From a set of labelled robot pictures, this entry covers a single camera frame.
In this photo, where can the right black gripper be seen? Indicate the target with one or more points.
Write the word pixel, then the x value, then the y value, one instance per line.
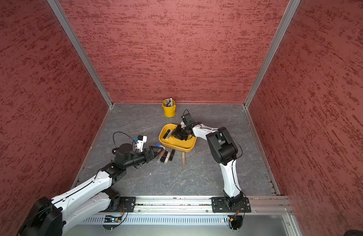
pixel 178 128

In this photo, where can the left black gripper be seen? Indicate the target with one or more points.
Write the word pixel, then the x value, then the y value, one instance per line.
pixel 148 159

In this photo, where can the gold black square lipstick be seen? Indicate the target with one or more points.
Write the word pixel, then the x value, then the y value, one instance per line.
pixel 176 136

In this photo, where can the silver grey lipstick tube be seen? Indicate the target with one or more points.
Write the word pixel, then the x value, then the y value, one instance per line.
pixel 169 135

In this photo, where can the black lipstick tube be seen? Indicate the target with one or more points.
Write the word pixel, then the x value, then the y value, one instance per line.
pixel 172 155
pixel 166 134

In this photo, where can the yellow plastic storage box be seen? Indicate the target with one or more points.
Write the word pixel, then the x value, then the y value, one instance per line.
pixel 172 142

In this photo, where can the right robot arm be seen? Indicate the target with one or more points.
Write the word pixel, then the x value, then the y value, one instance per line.
pixel 224 152

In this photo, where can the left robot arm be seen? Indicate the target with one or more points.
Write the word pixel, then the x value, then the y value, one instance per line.
pixel 56 216

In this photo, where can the black lipstick left group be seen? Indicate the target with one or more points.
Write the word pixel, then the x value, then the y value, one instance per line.
pixel 164 157

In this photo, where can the tan lipstick tube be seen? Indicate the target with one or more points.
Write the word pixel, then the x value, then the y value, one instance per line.
pixel 183 159

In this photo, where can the blue pink lip gloss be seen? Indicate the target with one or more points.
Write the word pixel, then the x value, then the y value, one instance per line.
pixel 160 146

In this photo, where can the pink lip gloss tube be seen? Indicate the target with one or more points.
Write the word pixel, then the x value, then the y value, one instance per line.
pixel 168 157

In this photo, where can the yellow pen cup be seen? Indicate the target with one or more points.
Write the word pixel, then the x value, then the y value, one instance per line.
pixel 169 111

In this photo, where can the pens in yellow cup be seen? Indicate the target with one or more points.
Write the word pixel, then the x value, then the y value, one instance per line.
pixel 168 102

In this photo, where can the left controller board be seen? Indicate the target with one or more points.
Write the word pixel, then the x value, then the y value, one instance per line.
pixel 110 222

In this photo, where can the right controller connector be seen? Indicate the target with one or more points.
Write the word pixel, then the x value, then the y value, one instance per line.
pixel 235 222

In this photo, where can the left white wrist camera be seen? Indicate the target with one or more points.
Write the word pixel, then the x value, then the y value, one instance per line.
pixel 139 142

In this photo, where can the aluminium front rail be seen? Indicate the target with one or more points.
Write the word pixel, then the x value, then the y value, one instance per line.
pixel 192 205

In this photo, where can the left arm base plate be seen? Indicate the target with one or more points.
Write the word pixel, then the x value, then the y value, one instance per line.
pixel 124 203

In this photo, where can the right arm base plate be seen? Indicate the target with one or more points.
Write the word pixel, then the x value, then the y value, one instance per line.
pixel 223 204

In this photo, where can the left aluminium corner post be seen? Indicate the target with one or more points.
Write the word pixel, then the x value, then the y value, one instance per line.
pixel 66 25

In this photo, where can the aluminium corner post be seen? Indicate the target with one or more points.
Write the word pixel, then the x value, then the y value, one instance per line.
pixel 278 36
pixel 66 25

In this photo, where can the right aluminium corner post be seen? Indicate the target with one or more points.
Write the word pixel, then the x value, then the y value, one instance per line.
pixel 278 36

